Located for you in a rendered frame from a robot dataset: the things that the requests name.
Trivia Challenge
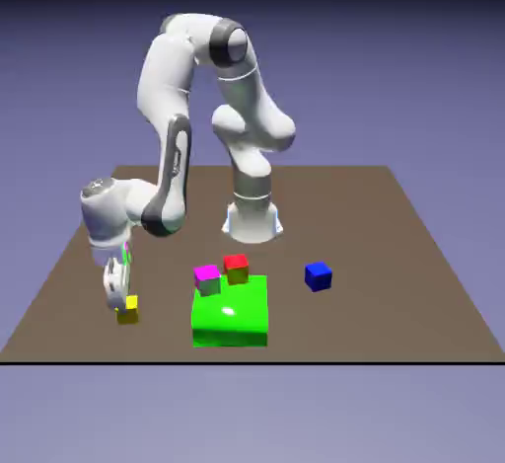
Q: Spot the small red cube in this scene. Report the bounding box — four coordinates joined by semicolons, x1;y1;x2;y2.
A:
222;254;251;286

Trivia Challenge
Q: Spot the small magenta cube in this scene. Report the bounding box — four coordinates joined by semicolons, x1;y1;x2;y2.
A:
192;264;222;298

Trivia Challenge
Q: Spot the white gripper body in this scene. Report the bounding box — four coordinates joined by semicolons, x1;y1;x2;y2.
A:
103;254;133;309

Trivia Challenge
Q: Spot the small blue cube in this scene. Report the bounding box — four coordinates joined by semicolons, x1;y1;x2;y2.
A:
304;261;333;293

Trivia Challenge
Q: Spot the small yellow cube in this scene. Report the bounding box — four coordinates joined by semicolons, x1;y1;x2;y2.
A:
114;294;140;326

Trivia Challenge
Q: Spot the large green box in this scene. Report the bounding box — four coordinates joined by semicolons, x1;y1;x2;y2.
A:
190;273;269;348

